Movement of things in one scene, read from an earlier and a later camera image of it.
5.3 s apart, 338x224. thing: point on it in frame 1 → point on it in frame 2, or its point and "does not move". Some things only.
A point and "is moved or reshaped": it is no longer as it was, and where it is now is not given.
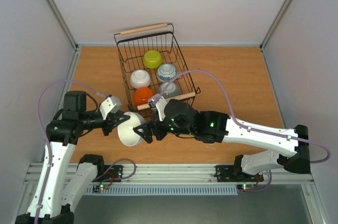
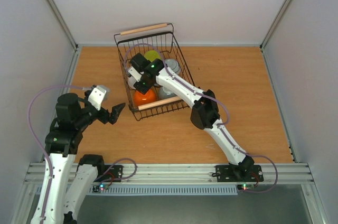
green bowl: x=152 y=59 does not move
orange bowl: x=141 y=95 does not move
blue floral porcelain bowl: x=166 y=72 is moved or reshaped
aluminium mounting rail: x=162 y=174 does not move
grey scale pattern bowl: x=172 y=90 does not move
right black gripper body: x=155 y=131 → x=143 y=84
